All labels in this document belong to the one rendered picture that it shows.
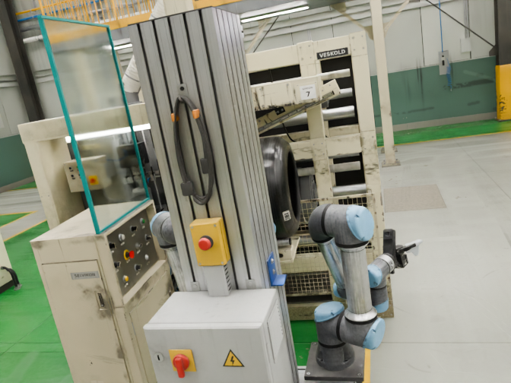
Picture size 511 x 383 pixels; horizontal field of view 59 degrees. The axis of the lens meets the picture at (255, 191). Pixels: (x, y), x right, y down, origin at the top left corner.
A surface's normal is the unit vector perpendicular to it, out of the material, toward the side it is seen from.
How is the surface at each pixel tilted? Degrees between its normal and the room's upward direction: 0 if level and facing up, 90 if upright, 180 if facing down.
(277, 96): 90
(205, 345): 90
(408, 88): 90
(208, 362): 90
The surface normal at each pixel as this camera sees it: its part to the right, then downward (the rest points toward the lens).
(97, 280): -0.20, 0.27
